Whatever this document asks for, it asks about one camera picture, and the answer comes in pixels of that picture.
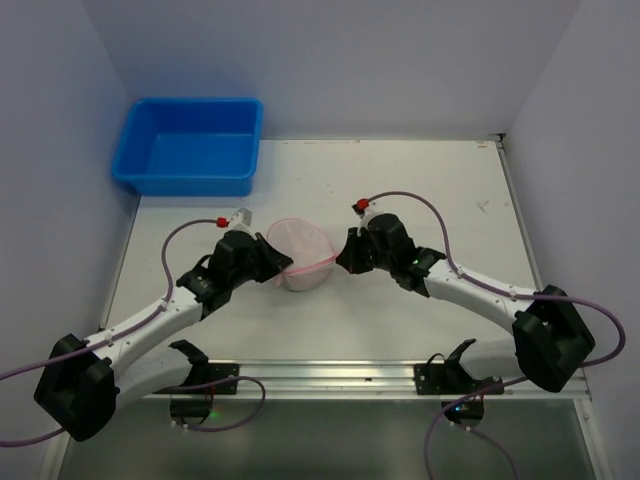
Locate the white mesh laundry bag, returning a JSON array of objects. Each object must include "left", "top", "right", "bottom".
[{"left": 267, "top": 218, "right": 337, "bottom": 292}]

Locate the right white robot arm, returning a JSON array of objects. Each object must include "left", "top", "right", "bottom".
[{"left": 336, "top": 213, "right": 595, "bottom": 393}]

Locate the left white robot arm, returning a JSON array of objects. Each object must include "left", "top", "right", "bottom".
[{"left": 34, "top": 230, "right": 293, "bottom": 441}]

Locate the blue plastic bin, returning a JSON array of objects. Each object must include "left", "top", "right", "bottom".
[{"left": 111, "top": 97, "right": 263, "bottom": 197}]

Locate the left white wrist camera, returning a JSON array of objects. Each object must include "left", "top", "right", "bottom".
[{"left": 228, "top": 208, "right": 254, "bottom": 237}]

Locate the aluminium mounting rail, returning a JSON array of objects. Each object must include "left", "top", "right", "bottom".
[{"left": 63, "top": 355, "right": 592, "bottom": 402}]

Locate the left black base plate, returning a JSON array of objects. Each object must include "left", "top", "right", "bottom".
[{"left": 182, "top": 363, "right": 240, "bottom": 397}]

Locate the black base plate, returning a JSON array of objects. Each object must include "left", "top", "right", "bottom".
[
  {"left": 182, "top": 363, "right": 240, "bottom": 397},
  {"left": 413, "top": 362, "right": 504, "bottom": 396}
]

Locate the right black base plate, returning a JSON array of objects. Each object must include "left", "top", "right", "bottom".
[{"left": 413, "top": 362, "right": 504, "bottom": 396}]

